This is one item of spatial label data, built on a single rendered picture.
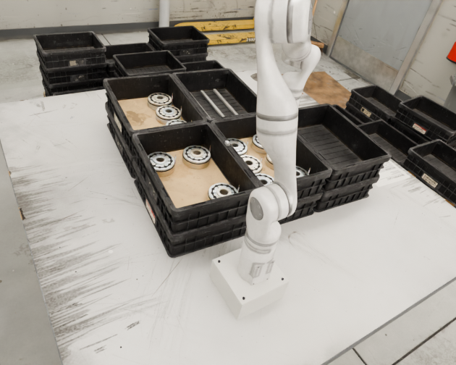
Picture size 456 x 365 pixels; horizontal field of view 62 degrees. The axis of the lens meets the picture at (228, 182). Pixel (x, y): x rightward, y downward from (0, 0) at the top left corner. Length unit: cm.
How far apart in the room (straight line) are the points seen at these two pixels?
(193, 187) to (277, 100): 59
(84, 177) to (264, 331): 86
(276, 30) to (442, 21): 349
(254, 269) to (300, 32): 62
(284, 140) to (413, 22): 357
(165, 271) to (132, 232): 20
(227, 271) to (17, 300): 121
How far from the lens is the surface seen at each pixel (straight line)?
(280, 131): 82
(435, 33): 424
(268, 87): 80
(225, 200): 114
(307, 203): 144
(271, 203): 89
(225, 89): 191
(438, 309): 248
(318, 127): 178
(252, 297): 111
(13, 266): 221
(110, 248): 129
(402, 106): 284
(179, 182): 131
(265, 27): 78
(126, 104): 171
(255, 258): 104
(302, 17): 77
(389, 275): 145
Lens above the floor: 171
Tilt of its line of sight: 41 degrees down
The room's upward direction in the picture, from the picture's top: 11 degrees clockwise
